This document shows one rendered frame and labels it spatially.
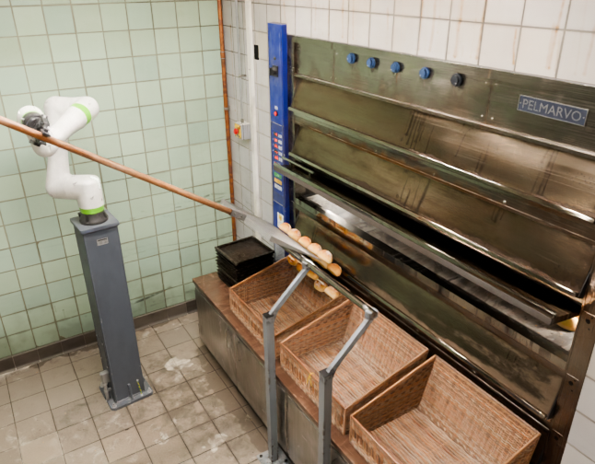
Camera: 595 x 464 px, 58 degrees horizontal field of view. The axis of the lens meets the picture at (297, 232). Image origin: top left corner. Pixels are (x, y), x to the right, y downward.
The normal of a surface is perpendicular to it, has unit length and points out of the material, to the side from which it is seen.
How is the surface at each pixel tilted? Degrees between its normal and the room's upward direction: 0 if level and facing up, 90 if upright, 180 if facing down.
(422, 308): 70
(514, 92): 90
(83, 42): 90
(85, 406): 0
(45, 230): 90
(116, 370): 90
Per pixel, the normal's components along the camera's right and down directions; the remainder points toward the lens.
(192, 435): 0.00, -0.90
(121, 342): 0.58, 0.35
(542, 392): -0.80, -0.09
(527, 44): -0.85, 0.23
